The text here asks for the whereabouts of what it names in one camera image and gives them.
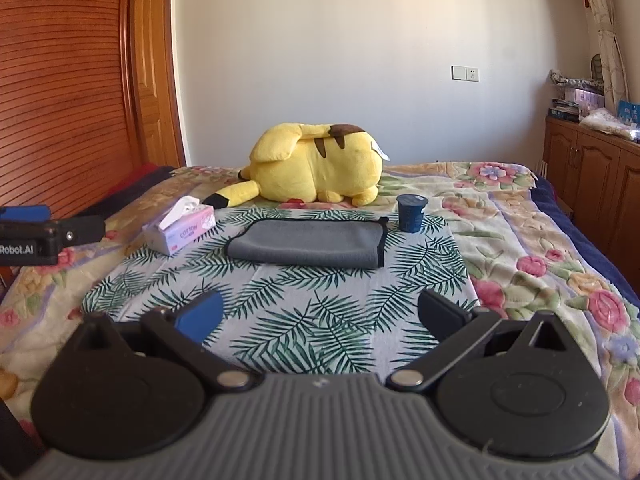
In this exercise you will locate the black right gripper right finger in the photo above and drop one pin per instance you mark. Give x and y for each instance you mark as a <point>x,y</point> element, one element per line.
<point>458,332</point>

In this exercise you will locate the finger of the blue pad left gripper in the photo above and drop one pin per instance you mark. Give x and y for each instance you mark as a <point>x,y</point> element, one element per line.
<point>37,213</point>

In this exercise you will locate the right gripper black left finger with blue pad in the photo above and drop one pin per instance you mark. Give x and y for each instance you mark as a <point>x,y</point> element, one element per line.
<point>179,336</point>

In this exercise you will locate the purple grey microfibre towel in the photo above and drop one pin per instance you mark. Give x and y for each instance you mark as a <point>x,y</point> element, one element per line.
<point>344,244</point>

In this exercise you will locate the palm leaf print cloth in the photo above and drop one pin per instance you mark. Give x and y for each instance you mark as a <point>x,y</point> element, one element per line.
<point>294,319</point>

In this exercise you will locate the wooden slatted headboard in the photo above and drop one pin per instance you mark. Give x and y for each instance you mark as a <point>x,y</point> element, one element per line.
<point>88,97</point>

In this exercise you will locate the floral bed blanket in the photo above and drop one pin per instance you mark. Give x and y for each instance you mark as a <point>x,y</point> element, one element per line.
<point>521,252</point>

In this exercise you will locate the pink white tissue box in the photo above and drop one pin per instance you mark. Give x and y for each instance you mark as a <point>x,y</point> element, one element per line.
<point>186,220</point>

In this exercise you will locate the dark blue ribbed cup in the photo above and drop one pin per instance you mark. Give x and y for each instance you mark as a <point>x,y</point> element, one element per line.
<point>411,208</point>

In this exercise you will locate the yellow Pikachu plush toy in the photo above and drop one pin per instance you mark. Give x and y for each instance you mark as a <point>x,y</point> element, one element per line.
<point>310,163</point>

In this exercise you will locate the brown wooden cabinet row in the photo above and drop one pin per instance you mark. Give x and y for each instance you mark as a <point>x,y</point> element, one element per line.
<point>597,176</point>

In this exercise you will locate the plastic bag on cabinet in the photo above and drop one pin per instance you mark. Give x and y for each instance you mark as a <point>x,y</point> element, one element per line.
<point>603,121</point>

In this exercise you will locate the stacked boxes on cabinet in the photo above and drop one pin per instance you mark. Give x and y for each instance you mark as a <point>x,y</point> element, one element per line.
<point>582,95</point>

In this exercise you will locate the blue box on cabinet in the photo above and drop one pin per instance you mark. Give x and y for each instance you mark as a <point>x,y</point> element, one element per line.
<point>629,113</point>

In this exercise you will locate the floral beige curtain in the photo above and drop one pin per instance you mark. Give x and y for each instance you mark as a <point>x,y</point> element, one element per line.
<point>614,76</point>

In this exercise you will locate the white wall socket plate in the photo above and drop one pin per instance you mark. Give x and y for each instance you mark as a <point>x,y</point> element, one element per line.
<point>465,73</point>

